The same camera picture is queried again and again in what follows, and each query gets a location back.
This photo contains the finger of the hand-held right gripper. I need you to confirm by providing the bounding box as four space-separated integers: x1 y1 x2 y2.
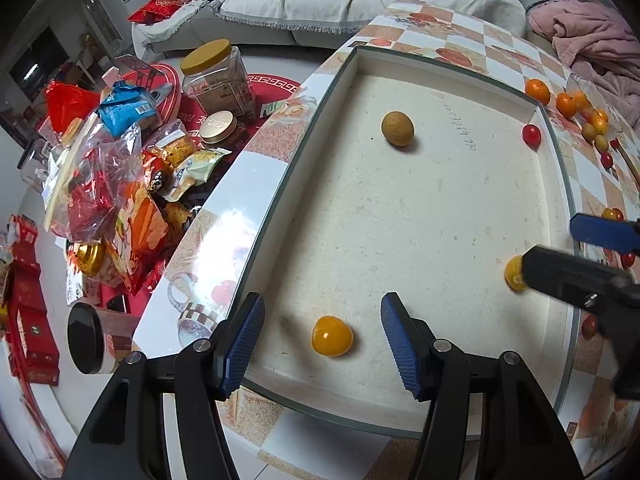
570 212 640 253
521 245 640 313

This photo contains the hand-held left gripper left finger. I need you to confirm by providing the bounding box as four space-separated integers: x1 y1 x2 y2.
62 292 266 480

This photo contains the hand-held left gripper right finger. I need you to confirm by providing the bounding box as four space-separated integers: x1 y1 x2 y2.
380 292 586 480

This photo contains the white rectangular tray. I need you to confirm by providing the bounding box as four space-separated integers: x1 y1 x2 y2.
239 45 583 433

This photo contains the clear plastic bag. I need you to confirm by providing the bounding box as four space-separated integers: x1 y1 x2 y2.
567 72 628 138

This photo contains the orange snack bag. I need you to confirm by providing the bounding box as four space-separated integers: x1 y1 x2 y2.
107 180 171 296

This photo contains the container with black lid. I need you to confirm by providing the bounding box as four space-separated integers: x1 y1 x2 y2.
66 302 138 376

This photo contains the gold ingot ornament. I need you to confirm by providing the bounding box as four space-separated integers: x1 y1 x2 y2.
70 241 107 277

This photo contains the yellow green snack packet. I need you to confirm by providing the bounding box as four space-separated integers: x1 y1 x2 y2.
172 147 233 196

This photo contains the pink blanket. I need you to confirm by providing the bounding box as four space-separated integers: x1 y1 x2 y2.
527 0 640 128

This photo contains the checkered printed tablecloth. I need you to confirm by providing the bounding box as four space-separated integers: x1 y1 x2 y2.
132 0 640 480

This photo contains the clear bag of red candies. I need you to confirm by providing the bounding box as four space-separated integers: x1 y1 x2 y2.
42 112 151 243

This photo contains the stack of red boxes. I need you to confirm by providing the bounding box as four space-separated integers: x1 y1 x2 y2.
0 215 61 386

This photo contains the jar with gold lid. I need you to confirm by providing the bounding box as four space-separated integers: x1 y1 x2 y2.
199 110 241 148

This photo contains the clear jar with yellow lid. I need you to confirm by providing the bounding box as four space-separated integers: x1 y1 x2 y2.
180 40 258 121

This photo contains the red patterned round mat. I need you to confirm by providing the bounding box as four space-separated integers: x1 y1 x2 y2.
177 72 306 161

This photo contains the blue snack packet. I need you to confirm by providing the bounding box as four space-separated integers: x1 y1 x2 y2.
97 82 156 138

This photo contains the grey metal tool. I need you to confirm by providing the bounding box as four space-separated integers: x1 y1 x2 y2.
147 82 173 111

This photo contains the red round tin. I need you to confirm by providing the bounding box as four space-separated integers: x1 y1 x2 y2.
145 61 183 126

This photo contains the clear plastic container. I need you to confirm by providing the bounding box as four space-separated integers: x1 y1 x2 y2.
17 137 56 193

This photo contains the red plastic bag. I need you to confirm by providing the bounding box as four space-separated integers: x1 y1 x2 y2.
44 82 101 136

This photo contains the grey covered sofa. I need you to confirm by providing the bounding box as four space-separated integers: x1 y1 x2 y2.
132 0 526 56

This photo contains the red embroidered cushion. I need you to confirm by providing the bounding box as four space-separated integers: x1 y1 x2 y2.
131 0 198 25

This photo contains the dark television screen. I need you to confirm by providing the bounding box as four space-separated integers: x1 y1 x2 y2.
7 25 68 91

